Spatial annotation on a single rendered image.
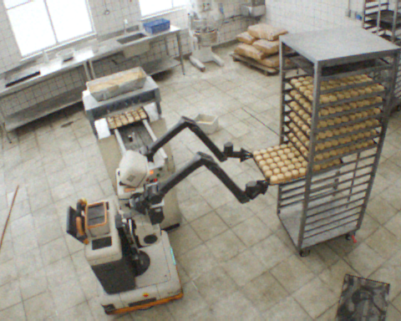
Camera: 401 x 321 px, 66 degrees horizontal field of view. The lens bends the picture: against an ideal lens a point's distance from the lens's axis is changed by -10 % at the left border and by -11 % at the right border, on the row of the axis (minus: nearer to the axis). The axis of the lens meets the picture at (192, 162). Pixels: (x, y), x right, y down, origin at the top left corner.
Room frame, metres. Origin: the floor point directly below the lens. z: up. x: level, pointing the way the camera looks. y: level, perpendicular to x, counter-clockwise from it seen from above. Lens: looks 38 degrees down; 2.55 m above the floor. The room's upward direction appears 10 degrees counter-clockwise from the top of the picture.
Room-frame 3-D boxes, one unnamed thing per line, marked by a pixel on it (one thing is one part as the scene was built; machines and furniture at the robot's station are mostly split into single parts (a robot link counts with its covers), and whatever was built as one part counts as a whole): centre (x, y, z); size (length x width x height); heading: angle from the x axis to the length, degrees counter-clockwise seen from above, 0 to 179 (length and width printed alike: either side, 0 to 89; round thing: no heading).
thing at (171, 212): (2.55, 0.45, 0.45); 0.70 x 0.34 x 0.90; 16
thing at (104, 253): (1.69, 0.71, 0.59); 0.55 x 0.34 x 0.83; 8
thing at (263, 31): (5.87, -1.71, 0.62); 0.72 x 0.42 x 0.17; 29
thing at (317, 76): (1.66, -0.78, 0.97); 0.03 x 0.03 x 1.70; 8
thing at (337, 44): (1.92, -1.05, 0.93); 0.64 x 0.51 x 1.78; 98
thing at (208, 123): (3.95, -0.26, 0.08); 0.30 x 0.22 x 0.16; 57
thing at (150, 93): (3.04, 0.58, 1.01); 0.72 x 0.33 x 0.34; 106
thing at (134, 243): (1.78, 0.46, 0.61); 0.28 x 0.27 x 0.25; 8
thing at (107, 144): (3.49, 0.71, 0.42); 1.28 x 0.72 x 0.84; 16
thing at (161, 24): (6.08, 0.21, 0.95); 0.40 x 0.30 x 0.14; 116
